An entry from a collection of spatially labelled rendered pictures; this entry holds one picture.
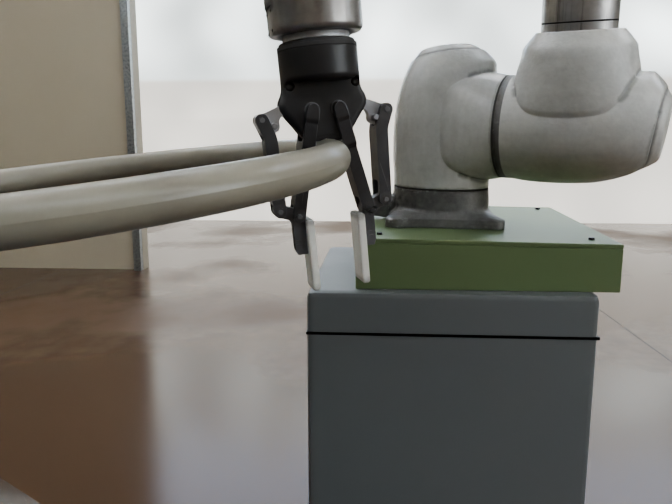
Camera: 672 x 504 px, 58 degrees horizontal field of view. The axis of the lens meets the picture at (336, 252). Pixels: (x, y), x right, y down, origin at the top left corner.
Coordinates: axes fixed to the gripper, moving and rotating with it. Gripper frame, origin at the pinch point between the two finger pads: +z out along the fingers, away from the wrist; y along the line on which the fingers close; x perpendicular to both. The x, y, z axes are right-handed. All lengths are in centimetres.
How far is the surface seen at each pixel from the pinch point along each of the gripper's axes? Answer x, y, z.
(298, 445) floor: -131, -11, 94
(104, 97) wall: -478, 69, -48
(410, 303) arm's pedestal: -18.1, -13.9, 12.6
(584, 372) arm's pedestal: -10.6, -35.7, 24.0
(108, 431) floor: -158, 53, 88
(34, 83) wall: -496, 122, -64
